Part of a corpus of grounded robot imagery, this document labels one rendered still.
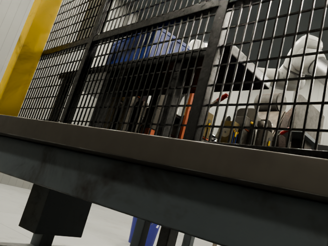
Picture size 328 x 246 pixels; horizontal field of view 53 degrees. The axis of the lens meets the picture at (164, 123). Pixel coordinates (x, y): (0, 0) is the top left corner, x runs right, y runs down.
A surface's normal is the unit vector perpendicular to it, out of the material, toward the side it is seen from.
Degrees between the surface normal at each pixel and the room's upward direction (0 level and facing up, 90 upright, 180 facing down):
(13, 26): 90
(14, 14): 90
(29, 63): 90
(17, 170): 90
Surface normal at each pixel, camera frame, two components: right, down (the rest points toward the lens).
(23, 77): 0.70, 0.02
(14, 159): -0.52, -0.33
